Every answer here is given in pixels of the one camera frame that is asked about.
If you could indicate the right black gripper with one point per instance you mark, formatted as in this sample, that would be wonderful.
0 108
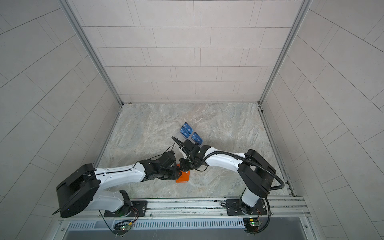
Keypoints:
183 166

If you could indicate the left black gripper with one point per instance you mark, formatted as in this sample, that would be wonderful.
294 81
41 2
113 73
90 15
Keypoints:
176 173

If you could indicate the orange leather card holder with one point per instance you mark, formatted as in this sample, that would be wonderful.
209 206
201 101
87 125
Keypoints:
183 177

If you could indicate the clear acrylic card display stand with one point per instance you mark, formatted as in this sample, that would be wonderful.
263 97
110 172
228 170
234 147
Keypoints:
191 138

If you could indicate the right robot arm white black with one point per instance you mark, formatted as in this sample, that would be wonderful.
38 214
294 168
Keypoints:
258 175

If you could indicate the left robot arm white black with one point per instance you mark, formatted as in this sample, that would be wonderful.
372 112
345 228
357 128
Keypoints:
87 188

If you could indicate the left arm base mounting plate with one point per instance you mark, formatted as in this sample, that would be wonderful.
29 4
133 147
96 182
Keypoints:
136 207

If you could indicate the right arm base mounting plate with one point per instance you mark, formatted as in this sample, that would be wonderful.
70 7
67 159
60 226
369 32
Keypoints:
235 207

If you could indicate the blue VIP card back right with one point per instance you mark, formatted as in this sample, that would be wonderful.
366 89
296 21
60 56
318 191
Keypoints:
197 139

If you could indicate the blue vip card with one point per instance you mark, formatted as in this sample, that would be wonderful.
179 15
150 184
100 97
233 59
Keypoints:
197 139
185 133
188 128

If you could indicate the blue VIP card back left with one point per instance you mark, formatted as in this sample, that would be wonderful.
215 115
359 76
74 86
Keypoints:
188 128

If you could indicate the left green circuit board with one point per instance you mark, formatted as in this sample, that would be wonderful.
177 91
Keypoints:
123 227

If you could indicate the green circuit board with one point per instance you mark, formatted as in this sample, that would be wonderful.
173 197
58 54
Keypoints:
123 227
251 225

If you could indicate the right green circuit board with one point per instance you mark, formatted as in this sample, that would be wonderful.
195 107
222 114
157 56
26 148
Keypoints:
251 225

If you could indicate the aluminium mounting rail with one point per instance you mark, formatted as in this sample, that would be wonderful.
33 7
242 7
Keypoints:
207 208

